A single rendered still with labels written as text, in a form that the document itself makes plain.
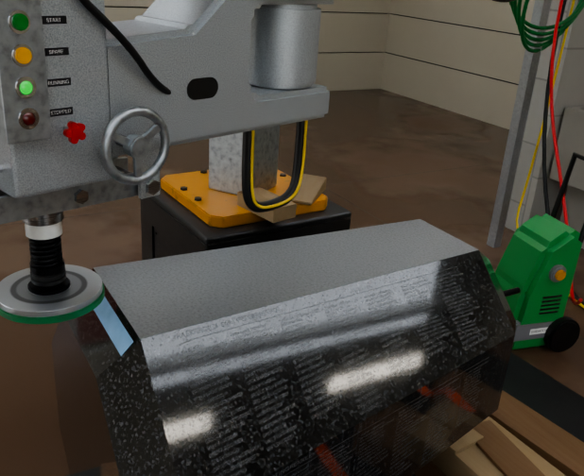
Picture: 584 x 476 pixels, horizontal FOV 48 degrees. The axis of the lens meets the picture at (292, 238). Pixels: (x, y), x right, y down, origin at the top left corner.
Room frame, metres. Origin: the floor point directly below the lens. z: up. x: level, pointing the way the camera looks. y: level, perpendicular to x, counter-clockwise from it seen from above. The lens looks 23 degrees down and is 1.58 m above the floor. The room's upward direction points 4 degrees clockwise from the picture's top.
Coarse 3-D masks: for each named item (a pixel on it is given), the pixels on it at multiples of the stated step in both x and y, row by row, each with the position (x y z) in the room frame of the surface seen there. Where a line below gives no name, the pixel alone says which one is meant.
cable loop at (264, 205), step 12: (252, 132) 1.60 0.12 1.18; (300, 132) 1.75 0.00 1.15; (252, 144) 1.60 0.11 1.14; (300, 144) 1.75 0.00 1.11; (252, 156) 1.60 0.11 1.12; (300, 156) 1.75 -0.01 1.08; (252, 168) 1.60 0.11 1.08; (300, 168) 1.75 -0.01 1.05; (252, 180) 1.60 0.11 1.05; (300, 180) 1.74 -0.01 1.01; (252, 192) 1.60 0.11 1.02; (288, 192) 1.73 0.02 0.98; (252, 204) 1.61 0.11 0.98; (264, 204) 1.65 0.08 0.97; (276, 204) 1.67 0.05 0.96
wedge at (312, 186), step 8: (304, 176) 2.37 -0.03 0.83; (312, 176) 2.37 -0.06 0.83; (304, 184) 2.30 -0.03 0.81; (312, 184) 2.30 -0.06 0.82; (320, 184) 2.30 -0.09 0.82; (304, 192) 2.25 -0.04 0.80; (312, 192) 2.25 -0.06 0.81; (320, 192) 2.29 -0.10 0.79; (296, 200) 2.19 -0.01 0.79; (304, 200) 2.19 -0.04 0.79; (312, 200) 2.19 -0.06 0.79
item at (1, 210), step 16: (112, 160) 1.37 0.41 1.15; (0, 192) 1.18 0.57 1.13; (64, 192) 1.17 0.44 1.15; (80, 192) 1.18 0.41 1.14; (96, 192) 1.22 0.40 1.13; (112, 192) 1.24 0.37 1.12; (128, 192) 1.27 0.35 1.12; (0, 208) 1.07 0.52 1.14; (16, 208) 1.09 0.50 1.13; (32, 208) 1.12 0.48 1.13; (48, 208) 1.14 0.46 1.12; (64, 208) 1.16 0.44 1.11; (0, 224) 1.07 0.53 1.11
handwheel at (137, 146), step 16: (128, 112) 1.16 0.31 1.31; (144, 112) 1.18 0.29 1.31; (112, 128) 1.13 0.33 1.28; (160, 128) 1.21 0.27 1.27; (128, 144) 1.16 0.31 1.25; (144, 144) 1.17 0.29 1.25; (160, 160) 1.21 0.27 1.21; (112, 176) 1.13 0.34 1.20; (128, 176) 1.16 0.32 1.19; (144, 176) 1.18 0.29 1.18
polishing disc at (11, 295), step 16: (16, 272) 1.24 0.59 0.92; (80, 272) 1.26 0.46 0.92; (0, 288) 1.17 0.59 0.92; (16, 288) 1.17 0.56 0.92; (80, 288) 1.19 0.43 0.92; (96, 288) 1.20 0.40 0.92; (0, 304) 1.11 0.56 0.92; (16, 304) 1.11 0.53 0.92; (32, 304) 1.11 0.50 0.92; (48, 304) 1.12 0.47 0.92; (64, 304) 1.12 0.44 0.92; (80, 304) 1.13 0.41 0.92
